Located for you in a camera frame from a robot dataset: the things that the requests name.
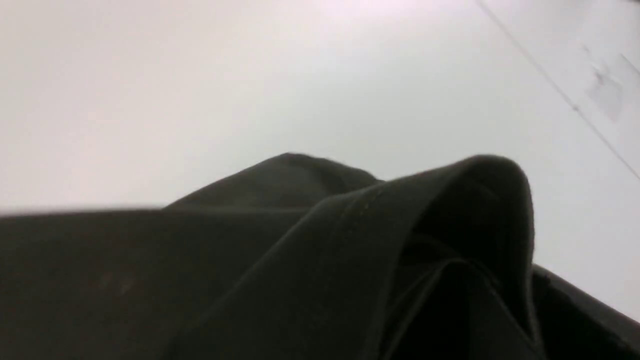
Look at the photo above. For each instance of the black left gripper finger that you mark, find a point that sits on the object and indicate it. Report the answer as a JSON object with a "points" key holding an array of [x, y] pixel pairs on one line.
{"points": [[577, 326]]}

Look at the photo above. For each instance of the dark gray long-sleeve top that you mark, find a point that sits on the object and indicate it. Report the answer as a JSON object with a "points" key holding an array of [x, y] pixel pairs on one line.
{"points": [[294, 258]]}

